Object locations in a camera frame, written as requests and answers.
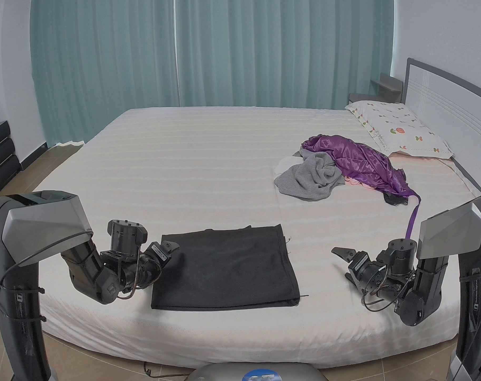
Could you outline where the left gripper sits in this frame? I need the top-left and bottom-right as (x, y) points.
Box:
(143, 241), (173, 281)

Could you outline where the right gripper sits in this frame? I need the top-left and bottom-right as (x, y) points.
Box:
(331, 246), (378, 293)

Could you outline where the black T-shirt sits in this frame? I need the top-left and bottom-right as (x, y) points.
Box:
(151, 224), (309, 312)

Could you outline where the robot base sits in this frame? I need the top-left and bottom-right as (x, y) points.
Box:
(185, 363), (322, 381)

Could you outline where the bed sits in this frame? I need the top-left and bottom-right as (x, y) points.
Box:
(0, 57), (481, 370)

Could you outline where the small dark grey garment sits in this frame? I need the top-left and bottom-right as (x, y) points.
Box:
(383, 192), (410, 206)

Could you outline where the pink garment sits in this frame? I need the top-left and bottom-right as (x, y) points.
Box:
(344, 175), (374, 189)

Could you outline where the grey knit garment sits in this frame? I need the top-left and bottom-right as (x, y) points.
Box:
(274, 152), (346, 201)

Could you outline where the purple satin garment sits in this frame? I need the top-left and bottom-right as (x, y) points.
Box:
(301, 134), (421, 240)

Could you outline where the white garment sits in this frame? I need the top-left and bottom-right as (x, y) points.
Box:
(273, 156), (304, 178)

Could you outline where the white printed pillow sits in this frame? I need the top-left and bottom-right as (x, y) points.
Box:
(345, 100), (455, 160)

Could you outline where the grey bedside table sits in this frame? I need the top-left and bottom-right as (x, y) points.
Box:
(348, 73), (403, 104)

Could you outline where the black dressing table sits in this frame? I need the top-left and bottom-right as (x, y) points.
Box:
(0, 121), (20, 199)

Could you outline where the blue-green curtain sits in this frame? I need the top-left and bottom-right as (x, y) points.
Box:
(30, 0), (181, 144)
(176, 0), (396, 110)

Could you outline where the black cable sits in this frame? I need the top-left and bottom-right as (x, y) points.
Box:
(143, 361), (189, 378)

